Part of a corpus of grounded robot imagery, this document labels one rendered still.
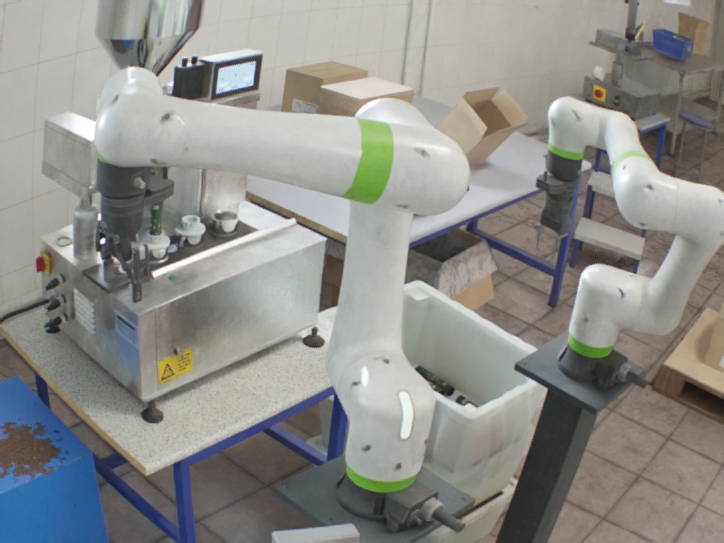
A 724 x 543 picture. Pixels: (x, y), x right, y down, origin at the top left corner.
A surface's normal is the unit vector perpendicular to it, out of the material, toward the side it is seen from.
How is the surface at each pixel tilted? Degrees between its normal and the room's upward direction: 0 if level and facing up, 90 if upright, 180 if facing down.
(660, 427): 0
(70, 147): 90
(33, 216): 90
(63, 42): 90
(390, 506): 81
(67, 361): 0
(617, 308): 87
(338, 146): 59
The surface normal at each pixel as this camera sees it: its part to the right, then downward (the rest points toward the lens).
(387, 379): 0.00, -0.88
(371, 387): -0.21, -0.84
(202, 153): 0.25, 0.61
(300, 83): -0.63, 0.29
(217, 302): 0.75, 0.37
